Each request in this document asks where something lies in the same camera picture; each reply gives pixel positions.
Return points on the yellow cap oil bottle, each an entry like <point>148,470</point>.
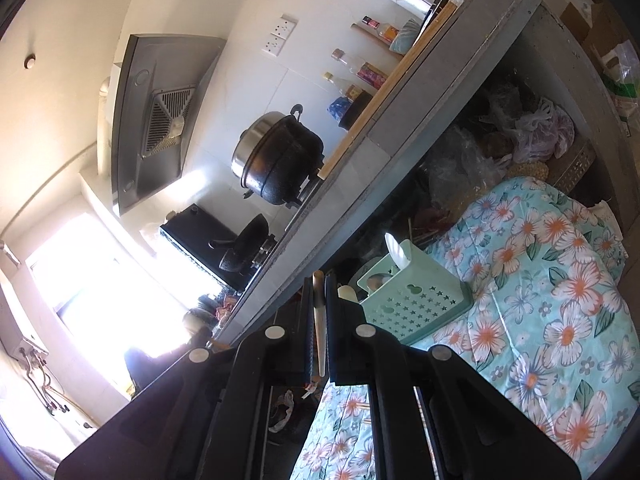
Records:
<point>345,89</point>

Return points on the grey concrete counter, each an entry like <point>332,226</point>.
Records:
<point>400,125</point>

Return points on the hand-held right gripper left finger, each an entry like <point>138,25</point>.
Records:
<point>307,335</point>

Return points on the grey range hood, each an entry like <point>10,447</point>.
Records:
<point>150,85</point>

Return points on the black box appliance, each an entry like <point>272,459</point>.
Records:
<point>195,230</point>

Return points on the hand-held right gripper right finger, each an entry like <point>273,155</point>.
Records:
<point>336,335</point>

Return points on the wooden cutting board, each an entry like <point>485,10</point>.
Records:
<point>390,80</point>

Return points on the white water heater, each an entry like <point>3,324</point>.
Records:
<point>20,320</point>

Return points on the white exhaust duct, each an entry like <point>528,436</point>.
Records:
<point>104,125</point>

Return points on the black wok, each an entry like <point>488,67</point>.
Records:
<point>245,245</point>

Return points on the green perforated utensil holder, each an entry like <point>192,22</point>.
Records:
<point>415,310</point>

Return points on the orange sauce bottle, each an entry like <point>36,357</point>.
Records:
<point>385,32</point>

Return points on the teal bowl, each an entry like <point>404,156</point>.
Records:
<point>406,37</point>

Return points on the cardboard box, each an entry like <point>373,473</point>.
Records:
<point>595,15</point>

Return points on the black knife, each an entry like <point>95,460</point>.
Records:
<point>435,12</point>

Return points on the white green plastic bag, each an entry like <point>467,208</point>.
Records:
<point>622,80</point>

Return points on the black cooking pot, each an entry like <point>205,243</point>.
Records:
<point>285,165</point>

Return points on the pink plastic bag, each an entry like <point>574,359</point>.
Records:
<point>542,130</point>

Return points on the white plastic rice spoon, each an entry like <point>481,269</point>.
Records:
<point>397,250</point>

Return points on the black gas stove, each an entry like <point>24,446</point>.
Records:
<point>267,252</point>

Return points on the blue packet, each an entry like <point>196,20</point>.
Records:
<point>340,107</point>

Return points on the crumpled clear plastic bags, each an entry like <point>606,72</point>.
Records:
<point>465,165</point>

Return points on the small black pan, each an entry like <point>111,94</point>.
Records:
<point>355,112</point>

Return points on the white wall socket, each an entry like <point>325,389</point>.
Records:
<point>274,45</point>
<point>285,27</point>

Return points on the red label sauce bottle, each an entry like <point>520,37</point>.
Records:
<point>370,72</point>

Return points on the floral light blue blanket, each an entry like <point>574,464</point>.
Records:
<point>550,310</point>

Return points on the perforated metal tray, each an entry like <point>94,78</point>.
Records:
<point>575,167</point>

